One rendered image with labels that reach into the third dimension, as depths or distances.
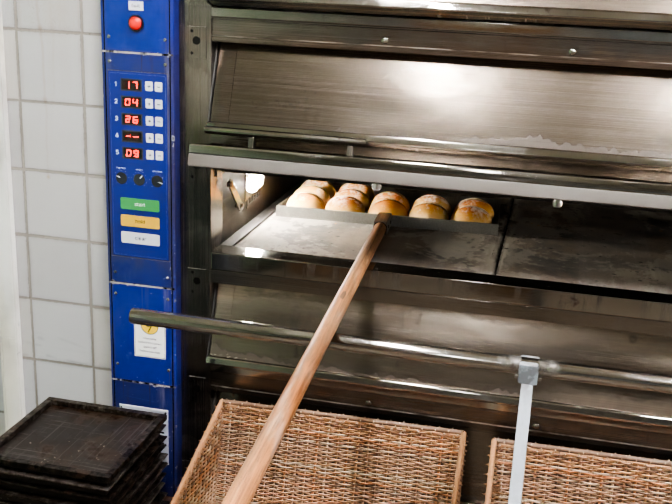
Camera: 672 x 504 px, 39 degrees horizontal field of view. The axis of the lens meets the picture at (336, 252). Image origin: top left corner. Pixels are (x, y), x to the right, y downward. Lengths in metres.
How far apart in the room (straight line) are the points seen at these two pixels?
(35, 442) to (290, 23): 1.00
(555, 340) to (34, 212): 1.18
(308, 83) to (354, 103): 0.11
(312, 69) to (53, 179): 0.64
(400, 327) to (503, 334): 0.22
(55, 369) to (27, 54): 0.73
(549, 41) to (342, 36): 0.40
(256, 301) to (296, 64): 0.53
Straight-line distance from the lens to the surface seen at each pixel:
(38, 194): 2.25
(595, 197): 1.79
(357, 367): 2.08
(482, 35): 1.90
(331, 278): 2.04
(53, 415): 2.20
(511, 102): 1.91
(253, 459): 1.22
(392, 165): 1.81
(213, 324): 1.73
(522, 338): 2.04
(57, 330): 2.33
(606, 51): 1.90
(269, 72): 2.00
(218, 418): 2.16
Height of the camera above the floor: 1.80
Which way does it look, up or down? 17 degrees down
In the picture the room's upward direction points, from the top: 2 degrees clockwise
